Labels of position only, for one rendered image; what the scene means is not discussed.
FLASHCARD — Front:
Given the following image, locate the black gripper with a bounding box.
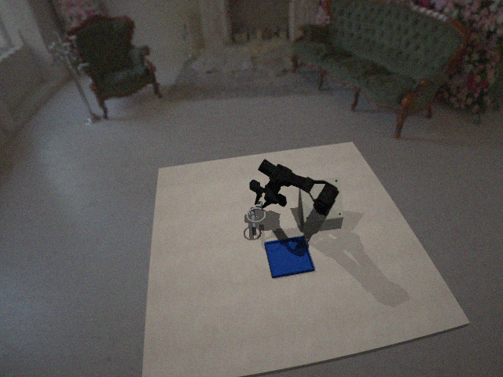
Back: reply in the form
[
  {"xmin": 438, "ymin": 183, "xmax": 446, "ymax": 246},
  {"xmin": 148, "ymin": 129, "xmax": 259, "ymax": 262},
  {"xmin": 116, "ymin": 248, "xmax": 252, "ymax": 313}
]
[{"xmin": 250, "ymin": 180, "xmax": 287, "ymax": 209}]

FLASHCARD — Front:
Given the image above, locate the blue tray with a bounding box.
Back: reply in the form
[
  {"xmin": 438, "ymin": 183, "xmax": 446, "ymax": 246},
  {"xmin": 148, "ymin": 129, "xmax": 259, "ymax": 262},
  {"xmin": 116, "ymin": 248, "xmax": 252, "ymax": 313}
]
[{"xmin": 265, "ymin": 236, "xmax": 315, "ymax": 278}]

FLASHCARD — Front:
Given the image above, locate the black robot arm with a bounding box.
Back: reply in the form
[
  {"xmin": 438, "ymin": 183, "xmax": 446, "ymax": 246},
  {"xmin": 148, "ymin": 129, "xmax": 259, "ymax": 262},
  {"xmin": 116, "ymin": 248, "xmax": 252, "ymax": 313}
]
[{"xmin": 258, "ymin": 159, "xmax": 339, "ymax": 217}]

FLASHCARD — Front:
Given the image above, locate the dark grey ring with tab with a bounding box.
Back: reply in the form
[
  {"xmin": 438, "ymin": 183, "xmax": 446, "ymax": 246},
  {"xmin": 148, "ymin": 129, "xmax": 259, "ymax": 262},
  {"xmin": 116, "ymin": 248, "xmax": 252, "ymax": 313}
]
[{"xmin": 246, "ymin": 201, "xmax": 266, "ymax": 223}]

